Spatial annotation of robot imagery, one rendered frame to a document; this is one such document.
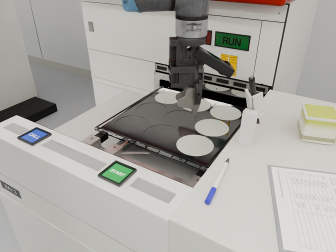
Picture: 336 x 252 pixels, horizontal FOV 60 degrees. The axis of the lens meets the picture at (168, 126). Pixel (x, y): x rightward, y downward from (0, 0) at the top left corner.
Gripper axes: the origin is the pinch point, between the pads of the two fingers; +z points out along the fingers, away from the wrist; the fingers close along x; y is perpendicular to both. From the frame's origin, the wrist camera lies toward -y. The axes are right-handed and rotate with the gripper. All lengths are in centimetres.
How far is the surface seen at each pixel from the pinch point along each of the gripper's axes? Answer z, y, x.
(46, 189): 11.1, 37.7, 16.0
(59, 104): 97, 104, -205
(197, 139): 7.4, -0.4, 3.1
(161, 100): 7.3, 8.1, -22.6
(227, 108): 7.3, -13.2, -14.6
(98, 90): 19, 36, -60
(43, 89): 97, 131, -247
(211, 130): 7.4, -5.1, -1.3
